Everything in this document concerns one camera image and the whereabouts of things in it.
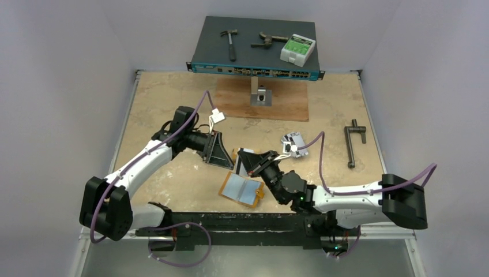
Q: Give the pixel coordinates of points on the single white credit card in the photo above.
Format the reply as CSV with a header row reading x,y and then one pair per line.
x,y
239,168

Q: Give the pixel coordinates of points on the metal stand bracket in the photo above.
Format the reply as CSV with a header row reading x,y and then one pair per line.
x,y
260,96

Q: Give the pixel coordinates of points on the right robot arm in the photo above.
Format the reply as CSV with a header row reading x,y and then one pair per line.
x,y
391,199

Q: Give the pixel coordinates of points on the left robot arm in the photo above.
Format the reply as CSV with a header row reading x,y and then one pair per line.
x,y
106,204

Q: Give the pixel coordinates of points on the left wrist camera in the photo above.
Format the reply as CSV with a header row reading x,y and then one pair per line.
x,y
215,117

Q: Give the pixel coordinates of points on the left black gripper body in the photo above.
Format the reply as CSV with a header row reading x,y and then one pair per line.
x,y
209,144

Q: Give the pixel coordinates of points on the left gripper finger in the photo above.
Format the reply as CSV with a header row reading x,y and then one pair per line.
x,y
220,150
221,159

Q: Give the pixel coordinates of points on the blue network switch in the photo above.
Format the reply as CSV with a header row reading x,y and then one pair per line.
x,y
211,52

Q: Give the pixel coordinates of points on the small hammer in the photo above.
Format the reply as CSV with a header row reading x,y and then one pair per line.
x,y
231,48

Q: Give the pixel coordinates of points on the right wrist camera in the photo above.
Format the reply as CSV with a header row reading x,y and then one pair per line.
x,y
290,150

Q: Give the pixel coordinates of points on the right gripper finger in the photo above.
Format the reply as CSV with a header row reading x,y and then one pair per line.
x,y
254,168
269,155

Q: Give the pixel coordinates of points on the white credit card stack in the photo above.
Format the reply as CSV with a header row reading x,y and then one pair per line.
x,y
297,138

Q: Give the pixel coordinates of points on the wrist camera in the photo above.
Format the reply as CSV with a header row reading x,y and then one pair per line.
x,y
290,150
215,117

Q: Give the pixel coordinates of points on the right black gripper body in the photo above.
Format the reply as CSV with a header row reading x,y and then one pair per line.
x,y
260,164

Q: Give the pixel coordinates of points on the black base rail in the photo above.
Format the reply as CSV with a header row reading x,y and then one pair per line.
x,y
190,229

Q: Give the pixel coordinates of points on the plywood board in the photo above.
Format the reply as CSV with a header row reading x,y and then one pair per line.
x,y
289,99

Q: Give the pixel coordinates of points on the orange leather card holder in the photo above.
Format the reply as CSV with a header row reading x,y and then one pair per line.
x,y
242,190

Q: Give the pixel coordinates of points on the white green electronic box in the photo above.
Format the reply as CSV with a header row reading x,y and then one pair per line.
x,y
297,50

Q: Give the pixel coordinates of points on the brass clamp tool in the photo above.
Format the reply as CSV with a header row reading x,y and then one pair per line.
x,y
268,41

